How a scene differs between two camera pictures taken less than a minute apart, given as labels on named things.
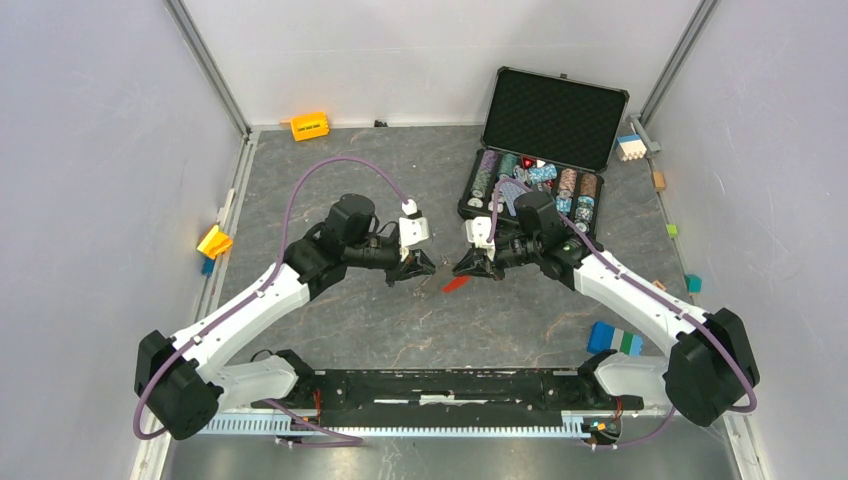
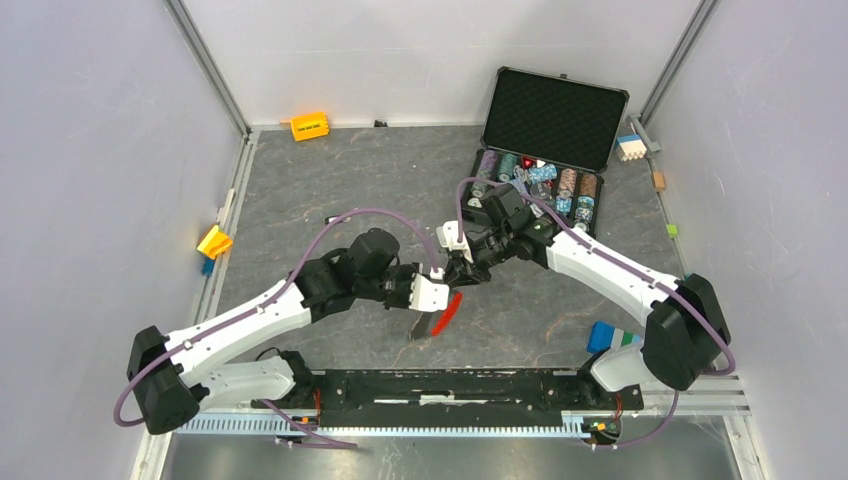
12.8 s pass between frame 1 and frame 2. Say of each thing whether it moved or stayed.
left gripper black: moved
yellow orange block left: stayed
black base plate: stayed
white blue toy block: stayed
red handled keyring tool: moved
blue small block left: stayed
